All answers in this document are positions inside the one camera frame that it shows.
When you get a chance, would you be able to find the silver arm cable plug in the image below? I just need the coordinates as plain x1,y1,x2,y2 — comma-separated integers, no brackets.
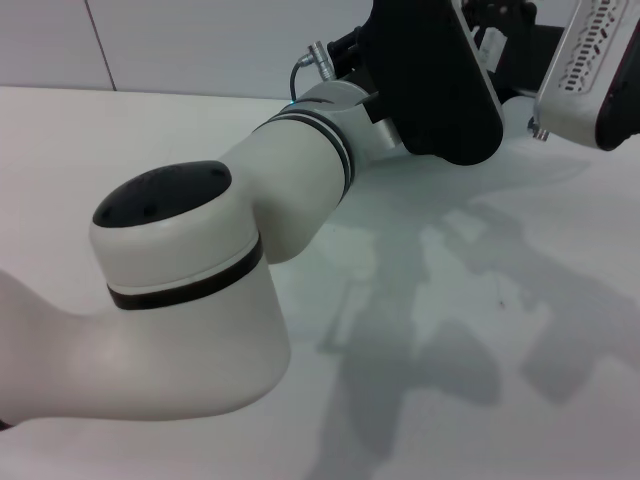
527,115,552,143
288,42,337,104

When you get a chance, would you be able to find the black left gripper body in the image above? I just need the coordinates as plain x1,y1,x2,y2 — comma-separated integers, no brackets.
327,25,381,96

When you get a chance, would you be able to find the silver left arm cable plug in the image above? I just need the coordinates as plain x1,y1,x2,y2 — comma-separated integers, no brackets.
288,42,337,104

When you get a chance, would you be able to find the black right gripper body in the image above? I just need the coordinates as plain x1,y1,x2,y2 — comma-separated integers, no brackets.
459,0,569,100

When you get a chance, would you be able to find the silver right arm cable plug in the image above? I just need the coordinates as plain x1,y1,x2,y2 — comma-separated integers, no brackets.
527,115,552,143

